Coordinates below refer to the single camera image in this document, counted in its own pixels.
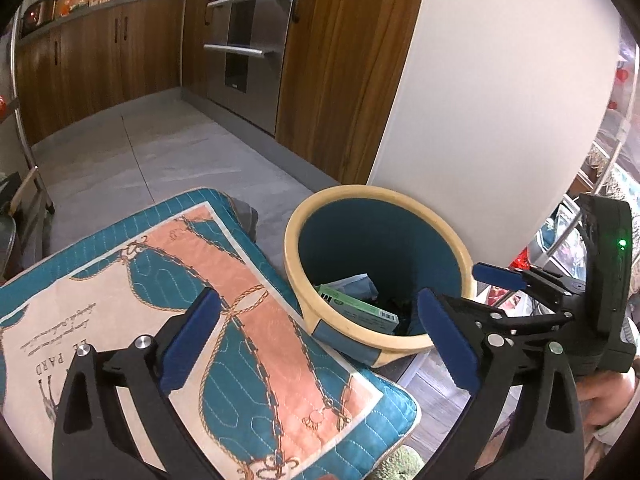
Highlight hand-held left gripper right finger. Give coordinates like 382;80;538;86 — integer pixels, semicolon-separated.
417;287;586;480

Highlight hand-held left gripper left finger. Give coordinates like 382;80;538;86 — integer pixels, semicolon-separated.
52;286;223;480

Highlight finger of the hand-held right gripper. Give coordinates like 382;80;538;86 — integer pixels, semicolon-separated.
472;261;587;297
439;294;577;347

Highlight grey and green printed box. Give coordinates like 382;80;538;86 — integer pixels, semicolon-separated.
316;282;400;333

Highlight cream rimmed teal waste bin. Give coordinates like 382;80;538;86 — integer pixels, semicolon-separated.
284;185;478;368

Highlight person's right hand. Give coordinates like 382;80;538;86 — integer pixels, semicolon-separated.
575;367;640;433

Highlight teal and cream printed blanket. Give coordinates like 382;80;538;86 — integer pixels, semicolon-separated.
0;187;421;480

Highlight blue face mask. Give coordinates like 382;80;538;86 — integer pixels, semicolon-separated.
330;274;379;300

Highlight wooden kitchen cabinets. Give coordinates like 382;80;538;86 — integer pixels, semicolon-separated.
15;0;431;186

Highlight stainless steel shelf rack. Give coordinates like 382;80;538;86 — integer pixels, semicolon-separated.
0;5;56;261

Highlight stainless steel oven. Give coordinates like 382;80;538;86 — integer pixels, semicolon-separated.
202;0;303;136

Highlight dark red cooker pot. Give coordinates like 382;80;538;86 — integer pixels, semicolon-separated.
22;0;61;27

